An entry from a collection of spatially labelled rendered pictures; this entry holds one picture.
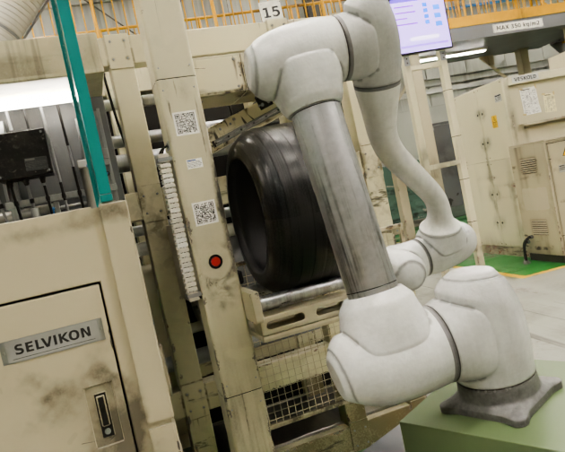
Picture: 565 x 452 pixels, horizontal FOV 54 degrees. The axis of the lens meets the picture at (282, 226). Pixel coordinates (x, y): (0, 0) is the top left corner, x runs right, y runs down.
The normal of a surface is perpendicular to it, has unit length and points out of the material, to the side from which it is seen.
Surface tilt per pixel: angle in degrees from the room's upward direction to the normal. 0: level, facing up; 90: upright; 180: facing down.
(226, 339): 90
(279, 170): 67
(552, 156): 90
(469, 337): 86
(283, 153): 55
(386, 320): 79
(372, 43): 110
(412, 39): 90
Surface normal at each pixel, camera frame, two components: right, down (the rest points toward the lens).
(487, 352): 0.15, 0.11
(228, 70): 0.33, -0.02
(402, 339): 0.15, -0.18
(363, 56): 0.41, 0.44
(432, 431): -0.71, 0.18
